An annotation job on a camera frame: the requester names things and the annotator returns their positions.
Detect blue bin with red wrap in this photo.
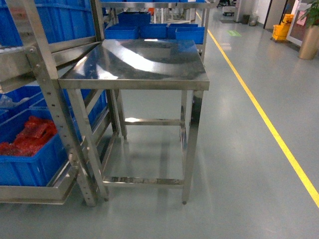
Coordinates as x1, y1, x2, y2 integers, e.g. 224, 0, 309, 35
0, 108, 67, 187

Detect yellow mop bucket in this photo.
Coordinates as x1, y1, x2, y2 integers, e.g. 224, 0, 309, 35
272, 14, 294, 41

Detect gold planter pot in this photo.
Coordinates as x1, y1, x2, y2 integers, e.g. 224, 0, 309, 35
298, 25, 319, 60

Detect red bubble wrap bags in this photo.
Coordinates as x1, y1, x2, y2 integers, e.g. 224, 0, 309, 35
0, 116, 57, 157

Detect stainless steel shelf rack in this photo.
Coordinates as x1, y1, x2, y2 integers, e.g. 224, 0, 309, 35
0, 0, 116, 207

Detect stainless steel table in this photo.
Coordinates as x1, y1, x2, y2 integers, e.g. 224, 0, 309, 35
58, 39, 209, 204

